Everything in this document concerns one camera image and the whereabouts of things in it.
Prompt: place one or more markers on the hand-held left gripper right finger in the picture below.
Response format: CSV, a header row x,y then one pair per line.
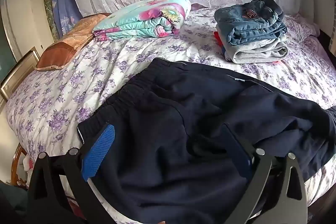
x,y
242,158

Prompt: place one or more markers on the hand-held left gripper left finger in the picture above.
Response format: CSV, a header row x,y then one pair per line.
x,y
99,149

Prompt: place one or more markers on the dark navy pants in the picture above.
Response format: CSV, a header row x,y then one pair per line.
x,y
183,140

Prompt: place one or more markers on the folded grey pants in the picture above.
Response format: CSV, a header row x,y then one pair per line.
x,y
258,52

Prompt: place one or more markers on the purple floral bed sheet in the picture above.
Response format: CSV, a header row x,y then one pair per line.
x,y
86,77

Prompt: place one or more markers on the wooden chair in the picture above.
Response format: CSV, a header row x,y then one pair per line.
x,y
18,163

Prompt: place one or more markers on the orange brown pillow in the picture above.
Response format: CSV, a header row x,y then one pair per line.
x,y
71,43

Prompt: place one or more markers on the folded red garment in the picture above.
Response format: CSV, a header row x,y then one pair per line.
x,y
218,39

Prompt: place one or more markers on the folded blue jeans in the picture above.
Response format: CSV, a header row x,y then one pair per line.
x,y
249,22

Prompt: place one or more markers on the folded floral quilt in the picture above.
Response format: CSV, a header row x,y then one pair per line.
x,y
141,19

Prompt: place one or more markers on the purple floral pillow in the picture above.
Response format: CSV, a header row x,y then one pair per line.
x,y
302,28

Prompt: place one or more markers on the green marbled panel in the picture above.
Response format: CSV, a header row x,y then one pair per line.
x,y
50,14

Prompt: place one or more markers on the metal picture frame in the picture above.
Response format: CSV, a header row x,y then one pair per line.
x,y
15,74

